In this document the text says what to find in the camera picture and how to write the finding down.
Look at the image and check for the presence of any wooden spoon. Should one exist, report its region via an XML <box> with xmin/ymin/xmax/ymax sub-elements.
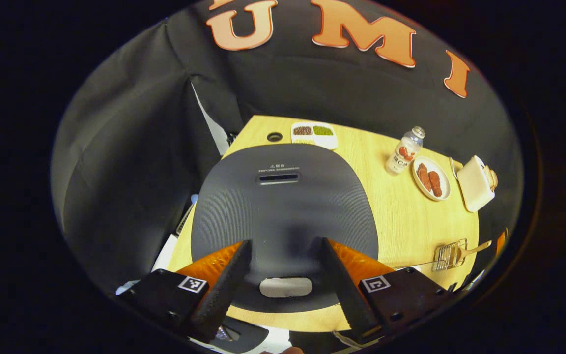
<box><xmin>453</xmin><ymin>240</ymin><xmax>493</xmax><ymax>261</ymax></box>

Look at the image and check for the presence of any white divided bean dish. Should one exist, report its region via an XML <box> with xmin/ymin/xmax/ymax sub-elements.
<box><xmin>291</xmin><ymin>122</ymin><xmax>339</xmax><ymax>150</ymax></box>

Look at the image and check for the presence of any clear plastic drink bottle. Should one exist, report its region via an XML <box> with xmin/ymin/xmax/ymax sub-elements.
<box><xmin>385</xmin><ymin>126</ymin><xmax>425</xmax><ymax>176</ymax></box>

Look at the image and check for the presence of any black backdrop cloth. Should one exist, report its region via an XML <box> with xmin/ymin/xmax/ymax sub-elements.
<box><xmin>50</xmin><ymin>0</ymin><xmax>524</xmax><ymax>295</ymax></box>

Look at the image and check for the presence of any white round plate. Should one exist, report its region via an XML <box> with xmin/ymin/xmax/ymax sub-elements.
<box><xmin>412</xmin><ymin>156</ymin><xmax>451</xmax><ymax>202</ymax></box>

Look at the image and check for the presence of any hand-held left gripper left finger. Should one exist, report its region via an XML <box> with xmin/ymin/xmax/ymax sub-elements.
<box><xmin>116</xmin><ymin>239</ymin><xmax>253</xmax><ymax>344</ymax></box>

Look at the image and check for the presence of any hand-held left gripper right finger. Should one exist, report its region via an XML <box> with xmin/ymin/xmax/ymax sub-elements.
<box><xmin>321</xmin><ymin>237</ymin><xmax>455</xmax><ymax>345</ymax></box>

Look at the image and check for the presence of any dark grey rice cooker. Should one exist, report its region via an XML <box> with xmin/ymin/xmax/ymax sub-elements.
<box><xmin>191</xmin><ymin>144</ymin><xmax>379</xmax><ymax>314</ymax></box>

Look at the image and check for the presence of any red meat piece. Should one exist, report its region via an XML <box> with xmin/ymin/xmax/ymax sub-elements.
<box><xmin>417</xmin><ymin>163</ymin><xmax>432</xmax><ymax>192</ymax></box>
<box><xmin>428</xmin><ymin>170</ymin><xmax>443</xmax><ymax>198</ymax></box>

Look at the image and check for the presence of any wire metal chopstick holder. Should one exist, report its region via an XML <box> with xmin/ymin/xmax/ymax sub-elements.
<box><xmin>433</xmin><ymin>239</ymin><xmax>468</xmax><ymax>272</ymax></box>

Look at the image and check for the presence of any white toaster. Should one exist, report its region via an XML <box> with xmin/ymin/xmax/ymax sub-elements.
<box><xmin>456</xmin><ymin>155</ymin><xmax>496</xmax><ymax>213</ymax></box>

